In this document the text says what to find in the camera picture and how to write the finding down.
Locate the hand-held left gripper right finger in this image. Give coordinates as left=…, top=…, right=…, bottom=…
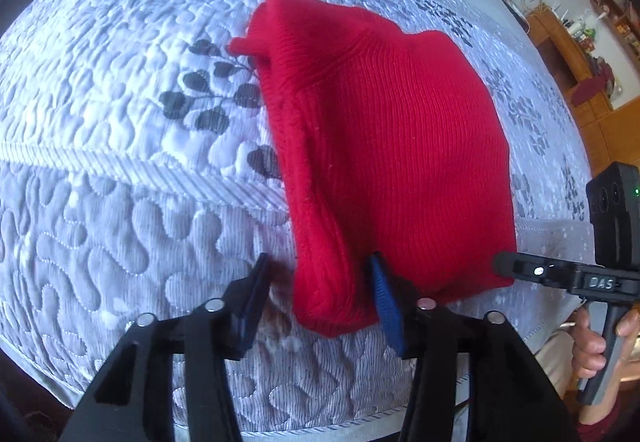
left=369, top=252, right=581, bottom=442

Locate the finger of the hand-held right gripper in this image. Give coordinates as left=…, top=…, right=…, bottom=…
left=492, top=251, right=572, bottom=287

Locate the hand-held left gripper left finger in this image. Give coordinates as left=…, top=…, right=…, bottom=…
left=57, top=253, right=273, bottom=442

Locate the red knit sweater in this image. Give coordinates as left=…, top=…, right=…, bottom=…
left=227, top=0, right=518, bottom=338

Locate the person's right forearm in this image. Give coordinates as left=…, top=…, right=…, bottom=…
left=577, top=401, right=640, bottom=442

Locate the person's right hand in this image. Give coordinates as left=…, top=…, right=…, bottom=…
left=571, top=307, right=640, bottom=380

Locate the beige cloth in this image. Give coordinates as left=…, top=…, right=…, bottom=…
left=534, top=327, right=581, bottom=398

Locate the dark red cloth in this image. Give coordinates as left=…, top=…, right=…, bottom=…
left=571, top=75, right=610, bottom=107

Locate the wooden cabinet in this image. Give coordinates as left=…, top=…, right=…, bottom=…
left=525, top=0, right=640, bottom=173

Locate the white quilted bedspread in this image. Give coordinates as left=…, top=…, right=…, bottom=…
left=0, top=0, right=593, bottom=433

